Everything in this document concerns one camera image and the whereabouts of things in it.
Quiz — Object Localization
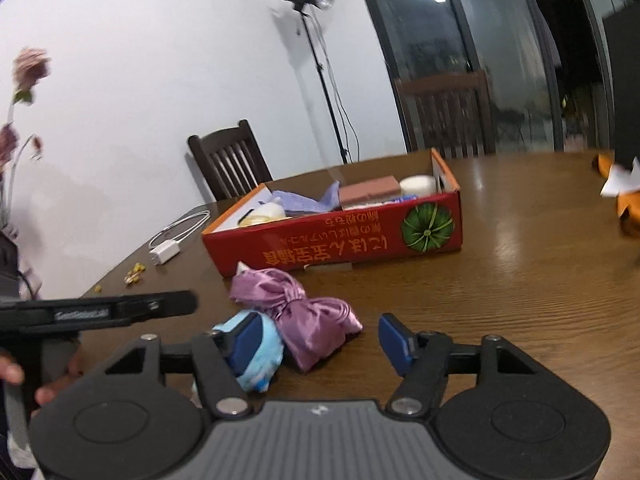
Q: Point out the lavender towel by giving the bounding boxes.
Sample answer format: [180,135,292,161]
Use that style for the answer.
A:
[270,181,342,219]

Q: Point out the sliding glass door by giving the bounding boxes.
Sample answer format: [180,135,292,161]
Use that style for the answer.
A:
[350,0,614,157]

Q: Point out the yellow plush toy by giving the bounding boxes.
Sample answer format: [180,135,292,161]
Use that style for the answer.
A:
[239,199,287,229]

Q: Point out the pink block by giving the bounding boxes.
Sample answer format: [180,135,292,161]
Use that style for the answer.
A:
[338,176,402,209]

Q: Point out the dark wooden chair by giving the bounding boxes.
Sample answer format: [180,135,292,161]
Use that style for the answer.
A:
[395,71,497,160]
[187,119,274,202]

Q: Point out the blue plush toy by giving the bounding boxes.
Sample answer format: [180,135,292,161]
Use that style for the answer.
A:
[192,310,285,394]

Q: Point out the purple satin cloth bundle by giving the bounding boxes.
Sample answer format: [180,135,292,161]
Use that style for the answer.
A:
[229,267,364,373]

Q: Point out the white charger with cable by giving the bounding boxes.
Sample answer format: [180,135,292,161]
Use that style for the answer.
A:
[148,210,211,265]

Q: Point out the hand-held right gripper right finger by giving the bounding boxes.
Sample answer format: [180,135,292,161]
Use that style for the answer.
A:
[377,312,536,418]

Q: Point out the person's left hand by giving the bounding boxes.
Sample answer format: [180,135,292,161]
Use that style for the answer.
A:
[0,347,88,408]

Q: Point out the black chair back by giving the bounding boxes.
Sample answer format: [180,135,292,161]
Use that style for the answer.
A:
[602,7,640,172]

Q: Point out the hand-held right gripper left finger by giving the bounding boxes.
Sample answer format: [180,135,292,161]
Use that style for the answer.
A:
[105,312,266,420]

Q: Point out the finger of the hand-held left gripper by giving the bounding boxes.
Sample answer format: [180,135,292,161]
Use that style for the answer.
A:
[0,290,199,335]

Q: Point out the white soft roll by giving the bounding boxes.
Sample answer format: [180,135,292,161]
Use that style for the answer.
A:
[399,174,437,197]

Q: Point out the small yellow candies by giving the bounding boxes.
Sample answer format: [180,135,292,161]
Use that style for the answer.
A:
[92,262,147,294]

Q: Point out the red cardboard box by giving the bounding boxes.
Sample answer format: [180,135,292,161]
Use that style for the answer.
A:
[201,148,463,279]

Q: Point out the glass flower vase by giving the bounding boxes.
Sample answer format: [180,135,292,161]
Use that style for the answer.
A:
[0,227,41,302]

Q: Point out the dried pink flowers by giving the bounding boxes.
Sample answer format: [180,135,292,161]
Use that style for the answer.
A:
[0,47,52,231]

